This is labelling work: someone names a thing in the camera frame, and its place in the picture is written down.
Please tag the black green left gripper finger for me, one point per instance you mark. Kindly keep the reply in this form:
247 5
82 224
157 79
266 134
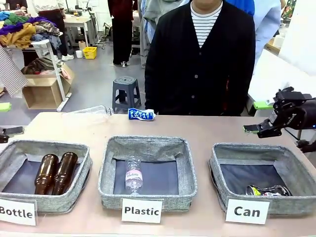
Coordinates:
12 130
5 106

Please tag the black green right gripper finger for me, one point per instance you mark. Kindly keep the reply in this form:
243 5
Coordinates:
266 129
263 104

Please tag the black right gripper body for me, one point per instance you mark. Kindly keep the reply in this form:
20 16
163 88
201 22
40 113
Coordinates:
296 111

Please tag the brown glass bottle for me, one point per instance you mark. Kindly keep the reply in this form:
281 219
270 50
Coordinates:
45 172
65 170

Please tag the crushed black can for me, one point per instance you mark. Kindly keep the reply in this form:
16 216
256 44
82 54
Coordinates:
269 190

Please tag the clear bottle with pink label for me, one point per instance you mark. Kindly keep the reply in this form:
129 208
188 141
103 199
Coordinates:
134 175

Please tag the grey fabric basket labelled Can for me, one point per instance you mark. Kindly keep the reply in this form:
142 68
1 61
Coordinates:
284 205

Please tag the white Can label card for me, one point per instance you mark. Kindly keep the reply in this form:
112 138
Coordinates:
247 211

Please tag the grey fabric basket labelled Bottle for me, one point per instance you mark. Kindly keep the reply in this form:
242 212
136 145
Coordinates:
59 202

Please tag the grey fabric basket labelled Plastic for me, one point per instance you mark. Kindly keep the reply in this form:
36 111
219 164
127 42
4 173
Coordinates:
148 148

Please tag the crushed blue Sweat can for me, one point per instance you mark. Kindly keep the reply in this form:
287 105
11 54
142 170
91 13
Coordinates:
140 114

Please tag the white foam board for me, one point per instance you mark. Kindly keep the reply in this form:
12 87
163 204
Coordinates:
276 76

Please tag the checked cloth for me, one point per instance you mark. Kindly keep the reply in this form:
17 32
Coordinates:
11 74

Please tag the large cardboard box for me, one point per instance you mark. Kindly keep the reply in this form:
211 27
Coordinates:
39 93

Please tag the clothes in cardboard box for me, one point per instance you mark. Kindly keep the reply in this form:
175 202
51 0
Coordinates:
42 65

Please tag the clear unlabelled plastic bottle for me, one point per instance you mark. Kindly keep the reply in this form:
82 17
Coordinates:
86 114

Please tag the colourful clothes pile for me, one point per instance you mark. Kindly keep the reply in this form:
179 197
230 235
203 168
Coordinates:
22 32

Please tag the bystander in light blue shirt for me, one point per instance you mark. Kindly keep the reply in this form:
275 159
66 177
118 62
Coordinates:
266 27

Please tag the white Bottle label card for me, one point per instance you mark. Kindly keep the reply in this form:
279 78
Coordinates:
17 212

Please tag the person in black cardigan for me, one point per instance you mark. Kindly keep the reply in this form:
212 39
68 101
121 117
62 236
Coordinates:
177 61

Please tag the bystander with white shoes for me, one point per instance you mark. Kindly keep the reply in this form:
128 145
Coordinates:
58 27

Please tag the small cardboard box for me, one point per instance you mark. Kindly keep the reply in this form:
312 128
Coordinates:
82 45

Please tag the yellow plastic crate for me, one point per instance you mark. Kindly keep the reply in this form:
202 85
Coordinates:
90 53

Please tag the white background desk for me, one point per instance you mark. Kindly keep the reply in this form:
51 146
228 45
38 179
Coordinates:
77 21

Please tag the grey plastic stool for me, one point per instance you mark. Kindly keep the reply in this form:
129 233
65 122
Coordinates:
126 82

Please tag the bystander in dark red top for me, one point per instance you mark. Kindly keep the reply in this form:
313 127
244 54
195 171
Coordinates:
122 32

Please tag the white Plastic label card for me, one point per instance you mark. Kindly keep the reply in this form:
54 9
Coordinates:
142 211

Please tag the white metal table frame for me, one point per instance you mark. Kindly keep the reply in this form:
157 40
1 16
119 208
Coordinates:
58 71

